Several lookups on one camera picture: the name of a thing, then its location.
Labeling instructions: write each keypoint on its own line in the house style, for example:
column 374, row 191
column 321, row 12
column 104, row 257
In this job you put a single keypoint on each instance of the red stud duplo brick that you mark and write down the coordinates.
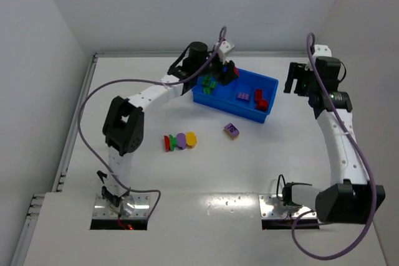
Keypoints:
column 262, row 105

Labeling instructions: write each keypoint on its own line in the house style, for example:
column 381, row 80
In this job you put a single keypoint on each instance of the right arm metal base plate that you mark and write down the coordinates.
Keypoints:
column 272, row 209

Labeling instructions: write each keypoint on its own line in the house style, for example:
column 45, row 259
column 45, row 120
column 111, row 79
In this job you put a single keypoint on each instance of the red half-round brick cluster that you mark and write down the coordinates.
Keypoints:
column 167, row 143

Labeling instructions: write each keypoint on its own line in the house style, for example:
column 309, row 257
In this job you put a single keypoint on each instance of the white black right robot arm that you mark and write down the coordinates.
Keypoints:
column 348, row 200

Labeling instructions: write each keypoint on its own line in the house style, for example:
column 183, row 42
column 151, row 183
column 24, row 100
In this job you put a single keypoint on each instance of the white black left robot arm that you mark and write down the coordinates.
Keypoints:
column 124, row 124

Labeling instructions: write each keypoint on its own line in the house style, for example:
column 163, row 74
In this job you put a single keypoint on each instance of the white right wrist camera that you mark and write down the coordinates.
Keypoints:
column 315, row 52

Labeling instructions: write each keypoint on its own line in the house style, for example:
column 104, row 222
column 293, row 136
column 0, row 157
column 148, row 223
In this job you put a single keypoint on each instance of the red rounded duplo brick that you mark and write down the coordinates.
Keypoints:
column 236, row 71

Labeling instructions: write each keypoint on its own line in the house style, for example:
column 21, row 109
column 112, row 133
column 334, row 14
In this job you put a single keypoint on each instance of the green sloped duplo brick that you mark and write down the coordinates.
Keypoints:
column 207, row 81

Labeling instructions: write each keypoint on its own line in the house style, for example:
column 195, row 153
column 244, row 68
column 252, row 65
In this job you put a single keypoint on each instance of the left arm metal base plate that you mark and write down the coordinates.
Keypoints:
column 133, row 207

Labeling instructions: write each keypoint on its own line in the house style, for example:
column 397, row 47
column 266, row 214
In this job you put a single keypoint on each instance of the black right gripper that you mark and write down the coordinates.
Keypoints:
column 297, row 76

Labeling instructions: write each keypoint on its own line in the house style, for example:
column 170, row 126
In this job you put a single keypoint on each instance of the purple rounded brick cluster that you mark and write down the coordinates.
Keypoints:
column 181, row 141

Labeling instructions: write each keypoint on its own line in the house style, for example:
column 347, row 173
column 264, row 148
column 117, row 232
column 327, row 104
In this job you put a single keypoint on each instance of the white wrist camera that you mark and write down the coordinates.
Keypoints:
column 224, row 50
column 315, row 52

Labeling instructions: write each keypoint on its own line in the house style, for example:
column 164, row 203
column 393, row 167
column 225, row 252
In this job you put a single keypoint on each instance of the yellow rounded duplo brick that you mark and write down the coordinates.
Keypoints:
column 191, row 139

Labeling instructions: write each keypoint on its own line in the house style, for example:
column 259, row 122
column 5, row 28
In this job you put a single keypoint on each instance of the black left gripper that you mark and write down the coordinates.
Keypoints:
column 224, row 71

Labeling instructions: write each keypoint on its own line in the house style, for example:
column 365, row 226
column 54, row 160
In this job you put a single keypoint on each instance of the blue plastic divided bin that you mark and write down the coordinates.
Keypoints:
column 233, row 94

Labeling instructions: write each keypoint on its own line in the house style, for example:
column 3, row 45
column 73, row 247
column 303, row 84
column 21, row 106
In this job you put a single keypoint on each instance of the red rectangular duplo brick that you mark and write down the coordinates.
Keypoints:
column 258, row 95

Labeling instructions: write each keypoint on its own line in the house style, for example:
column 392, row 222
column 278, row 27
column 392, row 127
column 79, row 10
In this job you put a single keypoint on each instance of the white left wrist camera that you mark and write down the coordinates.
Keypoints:
column 224, row 50

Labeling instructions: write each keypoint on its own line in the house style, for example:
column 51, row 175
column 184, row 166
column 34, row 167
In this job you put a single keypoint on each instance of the purple rounded duplo brick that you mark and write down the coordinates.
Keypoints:
column 230, row 127

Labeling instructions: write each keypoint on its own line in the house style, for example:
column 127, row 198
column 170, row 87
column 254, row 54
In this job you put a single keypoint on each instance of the green brick cluster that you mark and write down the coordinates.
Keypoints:
column 173, row 142

